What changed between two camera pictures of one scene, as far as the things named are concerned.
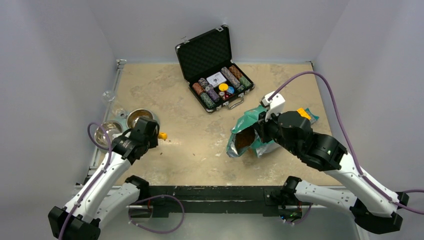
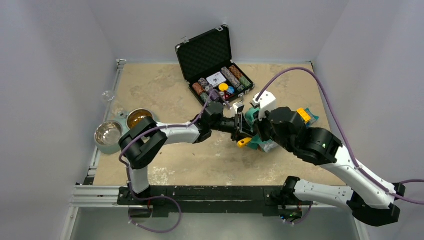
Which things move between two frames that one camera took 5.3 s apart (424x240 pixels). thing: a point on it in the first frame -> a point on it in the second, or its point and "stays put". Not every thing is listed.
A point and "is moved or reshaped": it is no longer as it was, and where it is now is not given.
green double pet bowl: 116,129 stays put
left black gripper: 153,141 -> 241,125
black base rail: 267,199 stays put
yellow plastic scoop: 163,135 is moved or reshaped
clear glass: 108,96 stays put
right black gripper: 261,125 stays put
